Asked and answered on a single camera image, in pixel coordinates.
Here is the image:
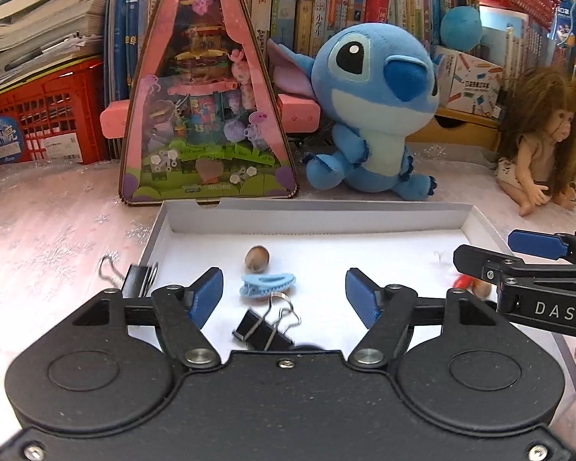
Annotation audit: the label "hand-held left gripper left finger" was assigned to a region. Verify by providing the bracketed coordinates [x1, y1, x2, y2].
[72, 269, 224, 371]

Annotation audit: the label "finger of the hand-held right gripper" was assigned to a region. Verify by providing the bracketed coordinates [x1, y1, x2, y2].
[507, 229, 576, 262]
[454, 245, 576, 294]

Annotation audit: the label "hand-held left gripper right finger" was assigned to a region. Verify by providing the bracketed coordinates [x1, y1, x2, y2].
[346, 269, 510, 370]

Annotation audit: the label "white cardboard box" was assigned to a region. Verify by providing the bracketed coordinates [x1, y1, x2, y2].
[137, 199, 576, 370]

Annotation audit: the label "black binder clip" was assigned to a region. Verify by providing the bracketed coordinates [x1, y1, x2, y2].
[98, 255, 159, 301]
[232, 293, 302, 351]

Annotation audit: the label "blue shark hair clip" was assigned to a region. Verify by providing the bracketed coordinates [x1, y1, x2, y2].
[240, 273, 298, 298]

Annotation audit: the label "brown-haired doll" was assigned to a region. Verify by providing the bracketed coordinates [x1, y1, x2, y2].
[494, 67, 576, 217]

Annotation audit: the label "wooden drawer box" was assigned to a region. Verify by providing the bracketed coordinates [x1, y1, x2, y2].
[408, 108, 502, 152]

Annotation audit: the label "printed cardboard box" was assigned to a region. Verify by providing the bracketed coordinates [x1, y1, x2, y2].
[434, 45, 505, 118]

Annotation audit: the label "pink snowflake tablecloth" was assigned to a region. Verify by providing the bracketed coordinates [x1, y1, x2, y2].
[0, 146, 576, 395]

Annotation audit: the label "blue alien plush toy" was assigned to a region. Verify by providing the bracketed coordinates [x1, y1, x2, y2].
[267, 23, 440, 201]

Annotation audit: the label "pink triangular toy box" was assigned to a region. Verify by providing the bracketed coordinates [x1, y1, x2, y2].
[101, 0, 322, 208]

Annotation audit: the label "blue hanging packet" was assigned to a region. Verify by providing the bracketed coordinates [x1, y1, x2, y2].
[552, 0, 576, 46]

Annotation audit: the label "blue plush ball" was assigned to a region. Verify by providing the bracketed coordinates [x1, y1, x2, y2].
[440, 6, 483, 51]

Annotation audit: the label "red plastic basket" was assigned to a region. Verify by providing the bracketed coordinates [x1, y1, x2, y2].
[0, 55, 109, 170]

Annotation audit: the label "tall blue books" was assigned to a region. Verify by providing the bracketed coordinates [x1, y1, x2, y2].
[103, 0, 174, 106]

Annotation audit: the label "row of shelved books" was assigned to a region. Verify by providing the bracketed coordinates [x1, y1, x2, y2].
[240, 0, 576, 174]

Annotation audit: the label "stack of paper books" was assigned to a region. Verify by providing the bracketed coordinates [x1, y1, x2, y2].
[0, 0, 111, 92]

